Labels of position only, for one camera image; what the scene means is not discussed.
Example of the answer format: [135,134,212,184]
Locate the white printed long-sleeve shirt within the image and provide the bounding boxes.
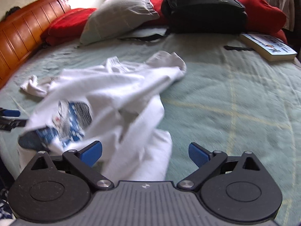
[18,51,187,182]

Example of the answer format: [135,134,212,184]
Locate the green plaid bed blanket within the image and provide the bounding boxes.
[1,34,300,225]

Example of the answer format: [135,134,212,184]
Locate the wooden headboard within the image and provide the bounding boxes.
[0,0,70,87]

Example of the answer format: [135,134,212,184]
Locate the white fleece left sleeve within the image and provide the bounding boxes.
[0,188,15,226]

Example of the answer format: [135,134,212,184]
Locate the dark object on headboard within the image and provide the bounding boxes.
[5,6,21,18]

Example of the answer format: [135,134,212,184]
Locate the paperback book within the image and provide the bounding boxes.
[239,34,297,62]

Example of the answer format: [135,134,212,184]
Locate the grey green pillow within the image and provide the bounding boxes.
[80,0,159,45]

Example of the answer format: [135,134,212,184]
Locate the black backpack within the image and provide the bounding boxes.
[124,0,247,41]

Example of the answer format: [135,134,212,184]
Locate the red quilt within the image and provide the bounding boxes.
[40,0,288,46]

